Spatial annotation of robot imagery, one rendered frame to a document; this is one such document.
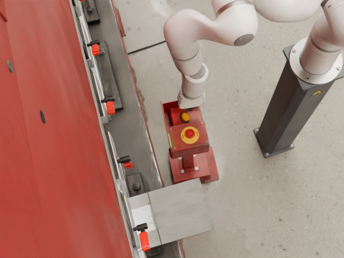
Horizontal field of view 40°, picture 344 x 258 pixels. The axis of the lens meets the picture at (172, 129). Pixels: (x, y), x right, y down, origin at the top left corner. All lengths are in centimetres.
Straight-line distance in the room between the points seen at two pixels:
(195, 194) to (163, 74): 136
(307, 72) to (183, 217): 68
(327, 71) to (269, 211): 108
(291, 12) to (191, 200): 70
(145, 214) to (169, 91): 132
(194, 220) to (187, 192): 10
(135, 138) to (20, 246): 146
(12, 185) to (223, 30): 88
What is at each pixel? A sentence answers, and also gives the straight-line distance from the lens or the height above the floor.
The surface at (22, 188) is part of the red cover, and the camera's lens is 42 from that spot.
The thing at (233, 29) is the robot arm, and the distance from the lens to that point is 119.
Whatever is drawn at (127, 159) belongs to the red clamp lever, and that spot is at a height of 125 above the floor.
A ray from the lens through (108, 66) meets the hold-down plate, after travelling 191.
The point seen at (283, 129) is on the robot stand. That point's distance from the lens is 227.
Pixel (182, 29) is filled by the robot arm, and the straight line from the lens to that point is 127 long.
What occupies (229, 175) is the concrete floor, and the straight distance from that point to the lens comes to 267.
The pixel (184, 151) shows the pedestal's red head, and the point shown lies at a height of 75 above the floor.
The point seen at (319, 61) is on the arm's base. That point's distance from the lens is 170.
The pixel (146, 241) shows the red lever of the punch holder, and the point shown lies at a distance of 130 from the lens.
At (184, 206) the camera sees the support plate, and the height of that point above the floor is 100.
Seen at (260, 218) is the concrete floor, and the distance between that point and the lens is 264.
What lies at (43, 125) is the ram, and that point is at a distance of 64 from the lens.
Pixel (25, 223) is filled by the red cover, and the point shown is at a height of 222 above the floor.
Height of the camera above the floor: 260
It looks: 72 degrees down
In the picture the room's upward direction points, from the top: 9 degrees counter-clockwise
